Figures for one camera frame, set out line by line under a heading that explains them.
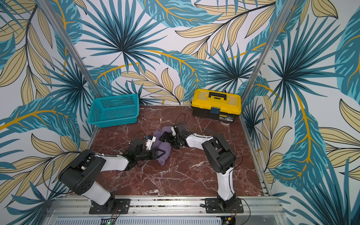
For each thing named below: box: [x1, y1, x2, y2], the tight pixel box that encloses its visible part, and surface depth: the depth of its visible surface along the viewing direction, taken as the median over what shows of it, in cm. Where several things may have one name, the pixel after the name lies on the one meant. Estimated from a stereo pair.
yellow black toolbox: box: [191, 88, 242, 123], surface depth 103 cm
